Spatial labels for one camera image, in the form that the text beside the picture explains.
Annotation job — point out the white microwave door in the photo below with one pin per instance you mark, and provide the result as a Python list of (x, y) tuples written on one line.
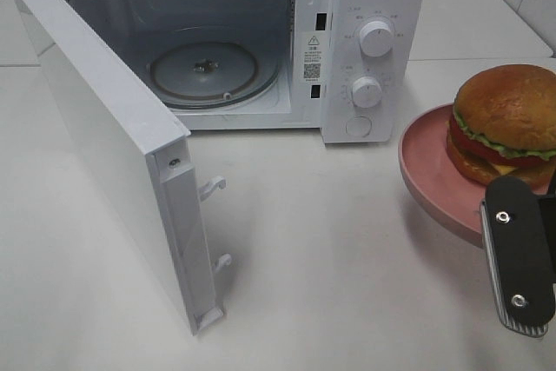
[(137, 151)]

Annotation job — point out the white microwave oven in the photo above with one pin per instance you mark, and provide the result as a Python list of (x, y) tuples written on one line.
[(315, 41)]

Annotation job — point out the round door release button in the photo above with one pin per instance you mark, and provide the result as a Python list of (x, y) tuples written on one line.
[(359, 126)]

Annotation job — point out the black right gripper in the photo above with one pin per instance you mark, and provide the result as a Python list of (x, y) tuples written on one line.
[(518, 228)]

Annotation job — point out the toy burger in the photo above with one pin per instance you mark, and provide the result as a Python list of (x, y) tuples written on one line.
[(502, 123)]

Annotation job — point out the glass microwave turntable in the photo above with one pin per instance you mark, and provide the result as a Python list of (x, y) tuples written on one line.
[(210, 75)]

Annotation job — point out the white lower timer knob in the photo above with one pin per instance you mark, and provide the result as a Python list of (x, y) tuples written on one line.
[(366, 92)]

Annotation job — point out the pink round plate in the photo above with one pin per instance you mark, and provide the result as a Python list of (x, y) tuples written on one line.
[(439, 188)]

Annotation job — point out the white upper power knob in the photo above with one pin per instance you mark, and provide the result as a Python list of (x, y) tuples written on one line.
[(376, 37)]

